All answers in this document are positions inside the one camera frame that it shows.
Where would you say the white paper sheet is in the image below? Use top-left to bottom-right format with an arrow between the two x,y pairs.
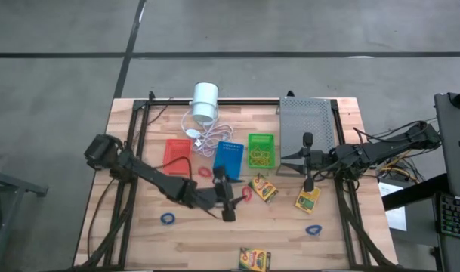
378,181 -> 408,232

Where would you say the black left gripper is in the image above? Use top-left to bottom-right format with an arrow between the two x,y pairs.
193,165 -> 249,223

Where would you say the backlit black keyboard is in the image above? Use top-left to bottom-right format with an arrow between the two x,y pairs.
437,193 -> 460,242

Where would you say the small yellow green crayon box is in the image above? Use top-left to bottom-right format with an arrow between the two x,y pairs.
294,184 -> 323,215

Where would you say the grey perforated metal shelf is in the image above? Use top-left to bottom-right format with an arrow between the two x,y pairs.
276,97 -> 338,177

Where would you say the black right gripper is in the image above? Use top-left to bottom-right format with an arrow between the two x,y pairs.
280,131 -> 334,193

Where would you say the black desk beam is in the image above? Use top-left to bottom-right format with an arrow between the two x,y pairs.
382,173 -> 452,212

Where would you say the grey metal panel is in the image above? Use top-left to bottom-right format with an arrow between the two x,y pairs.
434,91 -> 460,199

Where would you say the Crayola crayon box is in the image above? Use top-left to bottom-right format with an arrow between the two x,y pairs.
238,247 -> 272,272
247,172 -> 279,205

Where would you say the grey metal stand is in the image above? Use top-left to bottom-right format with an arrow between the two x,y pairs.
0,165 -> 48,272

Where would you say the yellow rubber band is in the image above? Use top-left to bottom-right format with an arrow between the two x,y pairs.
249,145 -> 267,167
258,145 -> 275,167

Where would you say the orange-red plastic basket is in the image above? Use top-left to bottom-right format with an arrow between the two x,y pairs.
162,138 -> 194,177

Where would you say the black table frame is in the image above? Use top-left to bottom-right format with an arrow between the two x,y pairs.
78,90 -> 395,271

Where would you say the green plastic basket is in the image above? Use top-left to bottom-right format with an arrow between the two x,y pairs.
247,133 -> 276,169

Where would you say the white cylindrical device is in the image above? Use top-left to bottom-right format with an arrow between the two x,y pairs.
190,82 -> 220,126

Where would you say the brown cable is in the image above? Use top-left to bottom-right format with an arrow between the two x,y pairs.
87,177 -> 116,260

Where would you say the blue plastic basket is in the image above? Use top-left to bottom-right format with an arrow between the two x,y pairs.
212,140 -> 245,181

